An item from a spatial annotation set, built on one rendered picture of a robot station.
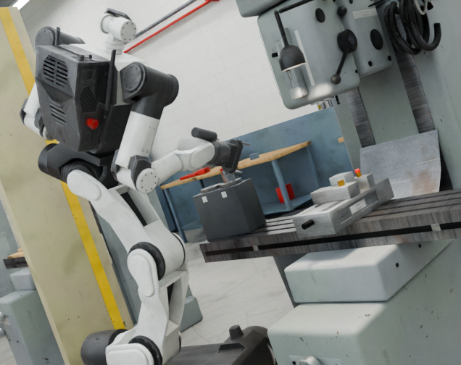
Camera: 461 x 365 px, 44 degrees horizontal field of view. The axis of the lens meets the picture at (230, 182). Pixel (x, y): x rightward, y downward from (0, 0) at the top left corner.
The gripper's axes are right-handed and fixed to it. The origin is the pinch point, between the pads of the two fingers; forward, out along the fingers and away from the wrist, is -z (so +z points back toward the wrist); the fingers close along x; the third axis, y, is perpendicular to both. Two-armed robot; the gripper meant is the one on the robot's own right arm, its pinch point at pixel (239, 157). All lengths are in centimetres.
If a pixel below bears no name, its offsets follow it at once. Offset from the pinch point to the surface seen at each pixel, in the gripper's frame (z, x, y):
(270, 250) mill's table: -4.4, -27.8, -21.8
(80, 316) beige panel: -26, -109, 92
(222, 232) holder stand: -8.7, -30.1, 4.2
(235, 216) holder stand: -6.8, -22.1, -1.2
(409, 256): -4, -11, -69
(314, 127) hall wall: -437, 28, 250
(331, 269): 12, -21, -55
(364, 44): -1, 47, -35
